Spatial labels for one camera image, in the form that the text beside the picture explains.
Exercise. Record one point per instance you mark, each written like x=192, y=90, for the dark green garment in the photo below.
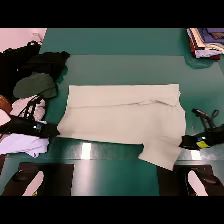
x=35, y=85

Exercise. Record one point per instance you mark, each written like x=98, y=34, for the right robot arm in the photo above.
x=173, y=181

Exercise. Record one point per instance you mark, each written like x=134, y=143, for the black garment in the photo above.
x=13, y=66
x=46, y=63

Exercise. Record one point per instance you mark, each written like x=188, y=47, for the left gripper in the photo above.
x=50, y=130

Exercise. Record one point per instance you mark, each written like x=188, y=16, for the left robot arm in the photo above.
x=20, y=126

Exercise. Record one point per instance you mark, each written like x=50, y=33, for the cream T-shirt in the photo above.
x=123, y=116

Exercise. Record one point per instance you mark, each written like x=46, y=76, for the brown garment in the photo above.
x=4, y=104

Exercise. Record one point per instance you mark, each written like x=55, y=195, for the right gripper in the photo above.
x=189, y=141

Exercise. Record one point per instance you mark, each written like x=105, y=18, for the blue garment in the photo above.
x=213, y=35

